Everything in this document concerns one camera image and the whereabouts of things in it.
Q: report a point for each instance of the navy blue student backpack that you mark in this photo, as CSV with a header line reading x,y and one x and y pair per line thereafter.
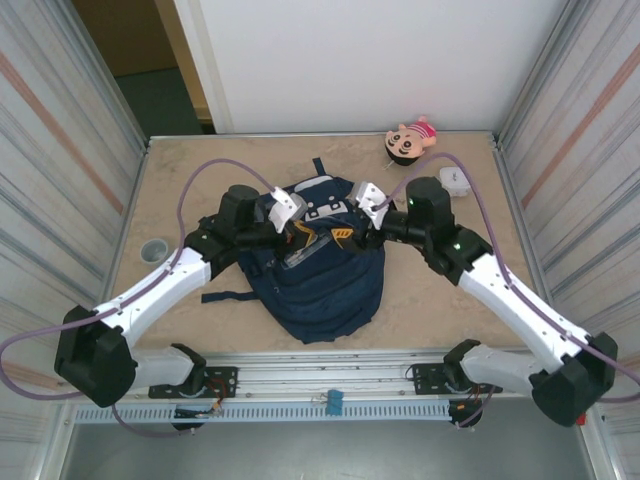
x,y
325,295

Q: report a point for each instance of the grey plastic cup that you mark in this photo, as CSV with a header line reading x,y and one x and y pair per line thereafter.
x,y
154,250

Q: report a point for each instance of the aluminium frame rail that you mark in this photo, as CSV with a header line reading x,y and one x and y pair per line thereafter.
x,y
325,372

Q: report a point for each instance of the brown wooden door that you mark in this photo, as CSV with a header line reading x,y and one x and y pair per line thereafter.
x,y
135,35

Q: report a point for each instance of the small white box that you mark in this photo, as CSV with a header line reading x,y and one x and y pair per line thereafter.
x,y
452,182

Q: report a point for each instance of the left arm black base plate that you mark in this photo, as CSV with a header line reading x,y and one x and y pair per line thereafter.
x,y
225,382

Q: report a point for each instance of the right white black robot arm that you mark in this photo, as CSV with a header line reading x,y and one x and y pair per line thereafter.
x,y
525,310

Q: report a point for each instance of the plush doll with pink shirt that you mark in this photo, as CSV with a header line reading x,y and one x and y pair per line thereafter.
x,y
407,142

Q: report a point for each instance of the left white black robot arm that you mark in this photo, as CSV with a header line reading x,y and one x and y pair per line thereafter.
x,y
165,280

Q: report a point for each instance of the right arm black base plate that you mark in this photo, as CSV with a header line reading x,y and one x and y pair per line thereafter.
x,y
427,377

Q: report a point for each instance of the blue binder clip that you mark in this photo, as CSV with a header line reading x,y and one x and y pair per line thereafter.
x,y
335,402

